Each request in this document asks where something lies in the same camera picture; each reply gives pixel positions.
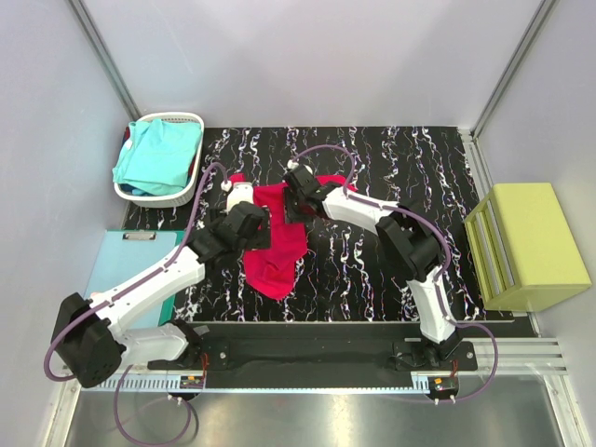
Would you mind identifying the pink t shirt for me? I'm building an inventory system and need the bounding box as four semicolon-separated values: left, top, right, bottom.
226;172;359;301

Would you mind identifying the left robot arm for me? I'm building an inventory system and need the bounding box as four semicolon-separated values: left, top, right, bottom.
49;182;269;388

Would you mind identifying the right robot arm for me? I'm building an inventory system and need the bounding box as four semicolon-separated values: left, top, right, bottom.
284;161;461;370

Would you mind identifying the white laundry basket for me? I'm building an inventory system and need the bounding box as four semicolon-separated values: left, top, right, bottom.
113;112;205;209

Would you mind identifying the turquoise t shirt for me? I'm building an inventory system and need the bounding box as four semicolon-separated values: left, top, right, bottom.
113;118;203;196

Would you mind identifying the green cutting mat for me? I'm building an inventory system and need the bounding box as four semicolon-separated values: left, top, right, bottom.
158;231;184;326

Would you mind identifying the light blue clipboard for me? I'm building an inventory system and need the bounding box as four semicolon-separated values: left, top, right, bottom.
82;228;187;330

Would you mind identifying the blue t shirt in basket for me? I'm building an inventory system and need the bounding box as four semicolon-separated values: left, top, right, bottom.
119;183;152;196

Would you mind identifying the yellow green drawer box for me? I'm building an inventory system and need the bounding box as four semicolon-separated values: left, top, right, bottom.
464;183;592;312

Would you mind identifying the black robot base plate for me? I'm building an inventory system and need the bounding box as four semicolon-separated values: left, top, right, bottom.
146;320;479;390

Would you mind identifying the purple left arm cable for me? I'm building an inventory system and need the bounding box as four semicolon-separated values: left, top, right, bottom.
44;162;234;442

